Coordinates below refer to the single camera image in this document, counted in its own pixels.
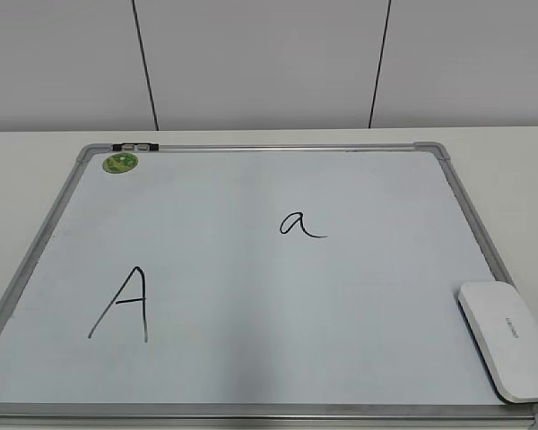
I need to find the white rectangular board eraser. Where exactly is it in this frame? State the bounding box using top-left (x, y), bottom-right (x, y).
top-left (458, 281), bottom-right (538, 403)

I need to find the white aluminium-framed whiteboard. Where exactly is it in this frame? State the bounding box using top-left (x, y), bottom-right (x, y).
top-left (0, 142), bottom-right (538, 429)

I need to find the black silver hanging clip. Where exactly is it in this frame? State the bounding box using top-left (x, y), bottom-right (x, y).
top-left (111, 142), bottom-right (160, 152)

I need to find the round green magnet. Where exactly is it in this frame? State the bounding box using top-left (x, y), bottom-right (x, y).
top-left (102, 152), bottom-right (138, 174)

